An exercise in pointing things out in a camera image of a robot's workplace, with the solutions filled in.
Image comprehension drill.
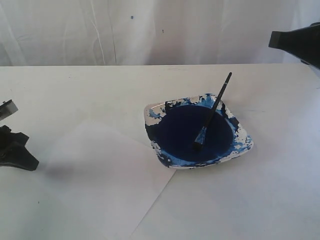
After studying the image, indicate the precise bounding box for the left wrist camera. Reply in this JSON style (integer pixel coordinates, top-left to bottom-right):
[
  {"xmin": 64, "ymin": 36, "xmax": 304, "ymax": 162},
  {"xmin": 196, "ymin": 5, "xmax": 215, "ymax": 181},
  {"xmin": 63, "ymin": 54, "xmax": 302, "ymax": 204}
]
[{"xmin": 0, "ymin": 99, "xmax": 19, "ymax": 121}]

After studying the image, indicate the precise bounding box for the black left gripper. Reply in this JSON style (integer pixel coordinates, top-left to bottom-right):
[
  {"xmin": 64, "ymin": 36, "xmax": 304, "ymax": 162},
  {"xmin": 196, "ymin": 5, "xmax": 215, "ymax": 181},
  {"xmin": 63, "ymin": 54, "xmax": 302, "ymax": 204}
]
[{"xmin": 0, "ymin": 125, "xmax": 39, "ymax": 171}]

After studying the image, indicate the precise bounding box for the black paintbrush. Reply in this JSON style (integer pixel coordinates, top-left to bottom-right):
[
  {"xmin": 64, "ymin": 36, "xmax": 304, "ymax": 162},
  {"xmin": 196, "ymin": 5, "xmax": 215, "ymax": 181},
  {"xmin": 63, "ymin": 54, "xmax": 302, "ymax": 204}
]
[{"xmin": 192, "ymin": 72, "xmax": 232, "ymax": 152}]

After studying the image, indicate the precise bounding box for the white square paint dish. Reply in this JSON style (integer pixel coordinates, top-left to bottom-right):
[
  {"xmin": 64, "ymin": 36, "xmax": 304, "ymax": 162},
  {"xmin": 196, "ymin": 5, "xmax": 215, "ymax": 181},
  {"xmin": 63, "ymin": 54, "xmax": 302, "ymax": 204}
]
[{"xmin": 143, "ymin": 93, "xmax": 254, "ymax": 169}]

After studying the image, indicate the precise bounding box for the white backdrop curtain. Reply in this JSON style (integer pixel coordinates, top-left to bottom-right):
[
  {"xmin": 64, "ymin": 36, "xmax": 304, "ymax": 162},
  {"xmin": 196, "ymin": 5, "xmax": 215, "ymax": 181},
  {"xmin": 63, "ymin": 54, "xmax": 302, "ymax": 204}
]
[{"xmin": 0, "ymin": 0, "xmax": 320, "ymax": 66}]

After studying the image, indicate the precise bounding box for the white paper sheet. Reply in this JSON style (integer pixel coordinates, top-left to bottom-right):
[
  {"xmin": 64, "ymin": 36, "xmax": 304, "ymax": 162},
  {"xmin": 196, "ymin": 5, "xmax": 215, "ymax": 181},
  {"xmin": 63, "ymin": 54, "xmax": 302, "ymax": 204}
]
[{"xmin": 26, "ymin": 121, "xmax": 174, "ymax": 240}]

